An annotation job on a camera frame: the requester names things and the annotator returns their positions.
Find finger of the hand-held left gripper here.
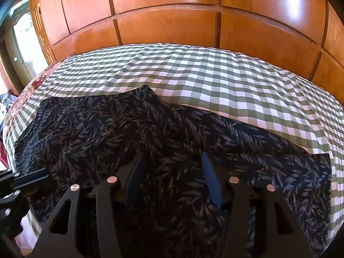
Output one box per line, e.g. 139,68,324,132
12,169,54,192

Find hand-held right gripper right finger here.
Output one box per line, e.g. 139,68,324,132
201,151,313,258

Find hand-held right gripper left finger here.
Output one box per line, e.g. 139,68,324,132
32,150,147,258

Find dark leaf print pants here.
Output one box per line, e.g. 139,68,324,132
13,84,332,258

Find red cloth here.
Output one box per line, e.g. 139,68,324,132
0,140,8,170

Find floral cloth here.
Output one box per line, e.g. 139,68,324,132
0,93,16,129

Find floral quilt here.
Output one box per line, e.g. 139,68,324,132
5,59,68,129

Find green checkered bedsheet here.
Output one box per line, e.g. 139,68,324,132
4,43,344,248

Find glass door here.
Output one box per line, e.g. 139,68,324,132
0,0,50,94

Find wooden wardrobe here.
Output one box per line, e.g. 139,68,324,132
28,0,344,97

